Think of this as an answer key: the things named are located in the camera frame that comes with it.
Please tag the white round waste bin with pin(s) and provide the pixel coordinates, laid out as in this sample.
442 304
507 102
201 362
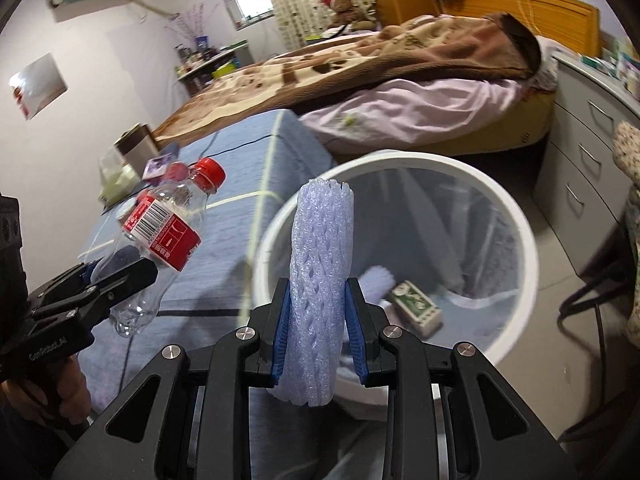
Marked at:
527 270

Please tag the wooden bed headboard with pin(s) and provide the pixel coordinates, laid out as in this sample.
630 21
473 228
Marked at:
550 10

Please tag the tissue pack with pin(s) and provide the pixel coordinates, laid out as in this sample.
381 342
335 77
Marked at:
117 180

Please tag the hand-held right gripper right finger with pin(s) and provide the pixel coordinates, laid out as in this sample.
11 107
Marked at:
356 330

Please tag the row of bottles on desk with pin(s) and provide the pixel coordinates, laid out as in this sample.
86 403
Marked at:
192 57

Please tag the person's left hand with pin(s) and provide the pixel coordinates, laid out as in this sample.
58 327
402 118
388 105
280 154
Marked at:
75 390

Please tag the steel thermos mug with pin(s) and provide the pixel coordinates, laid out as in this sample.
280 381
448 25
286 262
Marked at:
140 147

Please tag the red hanging ornament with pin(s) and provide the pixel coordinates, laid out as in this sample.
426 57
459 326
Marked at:
19 96

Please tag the small beige barcode box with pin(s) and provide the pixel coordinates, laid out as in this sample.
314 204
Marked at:
415 307

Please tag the silver wall sheet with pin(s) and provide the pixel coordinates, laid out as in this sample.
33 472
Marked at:
37 85

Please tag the side desk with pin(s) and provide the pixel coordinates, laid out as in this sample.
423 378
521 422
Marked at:
210 62

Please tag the red drink can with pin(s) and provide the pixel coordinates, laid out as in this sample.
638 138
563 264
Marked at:
176 170

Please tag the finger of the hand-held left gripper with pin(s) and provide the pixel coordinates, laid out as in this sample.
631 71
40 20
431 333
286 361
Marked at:
60 282
132 275

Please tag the purple foam net sleeve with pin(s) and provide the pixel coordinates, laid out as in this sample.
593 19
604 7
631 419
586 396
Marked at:
376 280
320 260

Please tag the black chair frame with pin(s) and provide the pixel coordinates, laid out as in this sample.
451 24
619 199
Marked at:
598 316

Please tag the patterned curtain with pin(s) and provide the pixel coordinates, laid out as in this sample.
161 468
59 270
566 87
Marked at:
295 0

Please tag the wall pipe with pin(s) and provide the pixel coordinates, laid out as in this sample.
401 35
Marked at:
150 5

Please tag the small purple drink carton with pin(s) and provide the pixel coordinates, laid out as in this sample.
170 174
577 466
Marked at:
159 165

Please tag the grey drawer cabinet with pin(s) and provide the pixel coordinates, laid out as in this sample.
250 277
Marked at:
570 160

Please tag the small window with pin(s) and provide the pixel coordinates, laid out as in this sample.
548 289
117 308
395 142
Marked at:
250 5

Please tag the vase with branches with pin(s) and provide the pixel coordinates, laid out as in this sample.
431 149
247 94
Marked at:
202 42

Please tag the green box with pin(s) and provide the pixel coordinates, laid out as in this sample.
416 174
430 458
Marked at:
225 70

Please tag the clear plastic bottle red label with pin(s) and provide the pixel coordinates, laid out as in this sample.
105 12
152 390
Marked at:
160 230

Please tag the floral padded cloth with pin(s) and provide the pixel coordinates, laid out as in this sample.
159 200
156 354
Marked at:
630 150

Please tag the teddy bear with red hat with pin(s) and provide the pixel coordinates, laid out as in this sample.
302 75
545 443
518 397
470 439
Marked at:
345 7

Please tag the brown printed blanket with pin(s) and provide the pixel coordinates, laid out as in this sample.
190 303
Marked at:
350 55

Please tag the pink bed sheet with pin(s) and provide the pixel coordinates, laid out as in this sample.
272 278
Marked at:
425 105

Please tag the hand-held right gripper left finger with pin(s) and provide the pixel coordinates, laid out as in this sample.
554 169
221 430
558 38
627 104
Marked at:
282 330

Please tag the group of medicine boxes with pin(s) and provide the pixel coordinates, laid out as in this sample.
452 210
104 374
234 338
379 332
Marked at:
620 65

